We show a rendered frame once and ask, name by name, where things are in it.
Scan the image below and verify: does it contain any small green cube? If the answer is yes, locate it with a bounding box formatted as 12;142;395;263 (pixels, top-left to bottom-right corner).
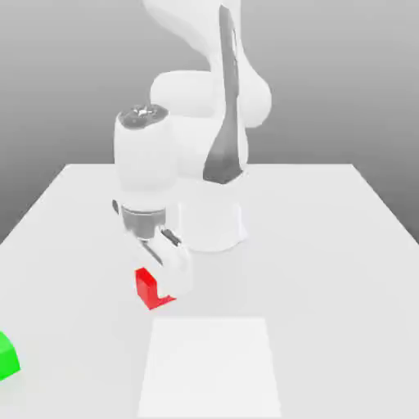
0;331;22;382

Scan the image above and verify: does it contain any small red cube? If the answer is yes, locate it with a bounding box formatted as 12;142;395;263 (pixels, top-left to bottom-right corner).
134;267;178;311

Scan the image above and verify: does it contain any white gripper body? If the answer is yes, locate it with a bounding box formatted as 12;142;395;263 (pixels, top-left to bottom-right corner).
129;229;194;297

